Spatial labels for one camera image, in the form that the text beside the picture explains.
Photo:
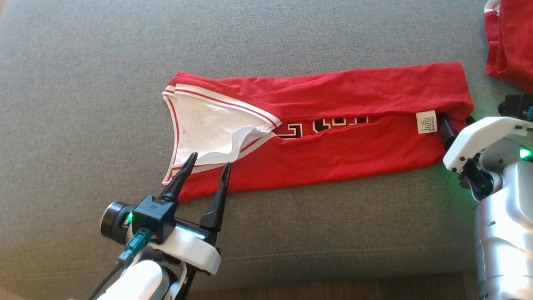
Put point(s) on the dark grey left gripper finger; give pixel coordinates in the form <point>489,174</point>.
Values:
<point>179,183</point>
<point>216,204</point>

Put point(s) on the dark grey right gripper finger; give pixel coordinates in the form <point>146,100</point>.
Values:
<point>447,131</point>
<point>469,120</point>

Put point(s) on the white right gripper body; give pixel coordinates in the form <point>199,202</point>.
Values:
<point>474,137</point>

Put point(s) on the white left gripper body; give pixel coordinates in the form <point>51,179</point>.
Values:
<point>195,250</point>

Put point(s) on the red shorts white waistband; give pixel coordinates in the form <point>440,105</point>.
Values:
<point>512,41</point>

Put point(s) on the red white basketball jersey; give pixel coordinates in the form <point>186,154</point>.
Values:
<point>333,96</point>

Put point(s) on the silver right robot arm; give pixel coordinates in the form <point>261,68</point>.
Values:
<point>504,233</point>

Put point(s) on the grey fabric ottoman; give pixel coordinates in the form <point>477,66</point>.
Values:
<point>125,83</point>

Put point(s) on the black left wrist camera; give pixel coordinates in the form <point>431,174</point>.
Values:
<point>154,212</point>

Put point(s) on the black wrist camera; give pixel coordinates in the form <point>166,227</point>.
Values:
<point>154,212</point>
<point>514,106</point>

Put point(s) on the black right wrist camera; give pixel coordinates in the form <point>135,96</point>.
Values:
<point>514,106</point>

